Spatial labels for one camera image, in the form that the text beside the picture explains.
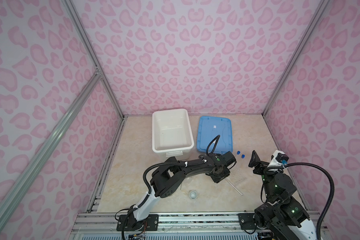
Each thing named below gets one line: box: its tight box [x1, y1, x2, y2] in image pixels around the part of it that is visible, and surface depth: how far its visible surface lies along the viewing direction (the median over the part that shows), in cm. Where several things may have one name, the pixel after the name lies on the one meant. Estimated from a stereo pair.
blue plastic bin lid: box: [196, 116, 233, 154], surface depth 112 cm
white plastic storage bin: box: [152, 108, 195, 161], surface depth 105 cm
